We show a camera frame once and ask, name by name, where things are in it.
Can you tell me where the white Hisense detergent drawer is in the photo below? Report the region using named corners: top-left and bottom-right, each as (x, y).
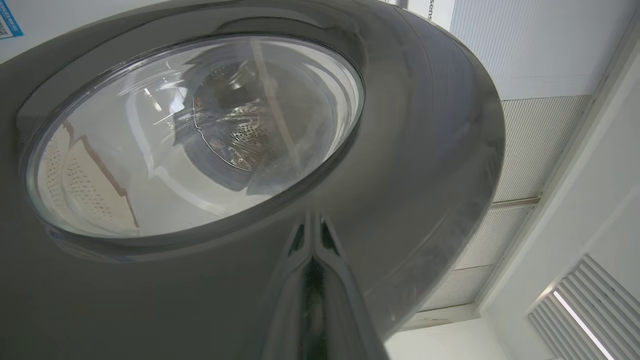
top-left (407, 0), bottom-right (457, 32)

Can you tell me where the blue energy label sticker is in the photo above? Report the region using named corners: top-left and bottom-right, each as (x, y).
top-left (0, 0), bottom-right (24, 40)

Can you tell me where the white louvred vent grille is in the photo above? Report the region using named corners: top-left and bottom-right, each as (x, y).
top-left (527, 254), bottom-right (640, 360)

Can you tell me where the white front-load washing machine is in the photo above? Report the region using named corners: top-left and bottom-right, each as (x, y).
top-left (0, 0), bottom-right (457, 64)

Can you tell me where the stainless steel washing machine drum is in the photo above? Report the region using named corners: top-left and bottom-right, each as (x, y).
top-left (192, 64), bottom-right (302, 172)

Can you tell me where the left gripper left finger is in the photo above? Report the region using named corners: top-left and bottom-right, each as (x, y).
top-left (259, 255), bottom-right (314, 360)

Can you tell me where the dark grey round washer door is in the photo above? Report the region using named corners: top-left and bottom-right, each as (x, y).
top-left (0, 0), bottom-right (506, 360)

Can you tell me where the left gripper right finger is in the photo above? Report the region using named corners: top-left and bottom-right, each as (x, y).
top-left (313, 255), bottom-right (392, 360)

